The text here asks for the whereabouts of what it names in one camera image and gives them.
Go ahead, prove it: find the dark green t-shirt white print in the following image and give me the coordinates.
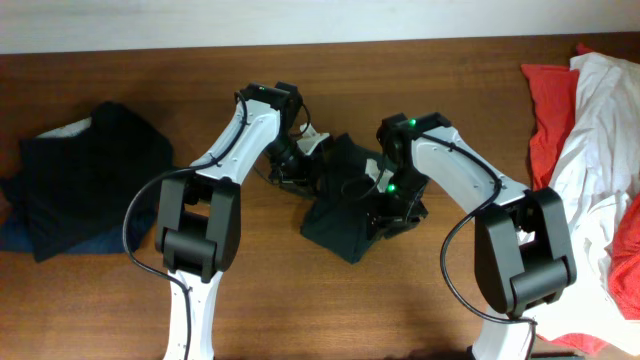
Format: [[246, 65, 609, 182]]
[[300, 134, 395, 264]]

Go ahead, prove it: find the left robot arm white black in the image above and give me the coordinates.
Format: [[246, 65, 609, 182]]
[[155, 82, 329, 359]]

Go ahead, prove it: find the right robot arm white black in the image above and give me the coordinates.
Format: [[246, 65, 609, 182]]
[[374, 113, 577, 359]]

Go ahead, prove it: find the red t-shirt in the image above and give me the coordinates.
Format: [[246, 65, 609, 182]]
[[519, 42, 640, 356]]

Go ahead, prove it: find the folded white garment under stack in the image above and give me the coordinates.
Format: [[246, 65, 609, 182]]
[[36, 117, 92, 139]]

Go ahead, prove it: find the folded black garment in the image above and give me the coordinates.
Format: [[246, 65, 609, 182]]
[[1, 102, 174, 262]]

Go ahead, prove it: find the folded navy blue garment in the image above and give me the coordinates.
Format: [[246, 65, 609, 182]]
[[1, 211, 156, 259]]

